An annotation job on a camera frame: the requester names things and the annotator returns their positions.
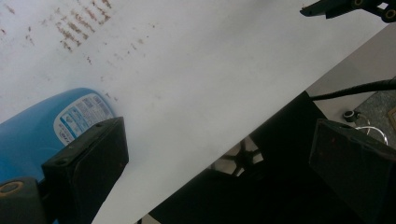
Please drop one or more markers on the grey-green mat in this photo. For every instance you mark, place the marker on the grey-green mat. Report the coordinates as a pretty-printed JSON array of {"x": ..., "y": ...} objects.
[{"x": 378, "y": 109}]

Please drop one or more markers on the small black cylinder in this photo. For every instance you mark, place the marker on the small black cylinder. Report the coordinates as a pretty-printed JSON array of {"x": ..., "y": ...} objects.
[{"x": 349, "y": 115}]

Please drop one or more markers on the blue bottle with white label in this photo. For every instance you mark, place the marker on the blue bottle with white label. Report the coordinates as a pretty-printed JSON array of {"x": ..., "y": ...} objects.
[{"x": 28, "y": 140}]

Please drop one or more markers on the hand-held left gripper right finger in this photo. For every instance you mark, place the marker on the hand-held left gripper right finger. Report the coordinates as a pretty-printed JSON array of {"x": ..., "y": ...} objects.
[{"x": 351, "y": 168}]

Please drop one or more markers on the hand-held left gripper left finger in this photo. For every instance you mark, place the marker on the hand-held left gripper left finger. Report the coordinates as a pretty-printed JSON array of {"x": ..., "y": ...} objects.
[{"x": 90, "y": 158}]

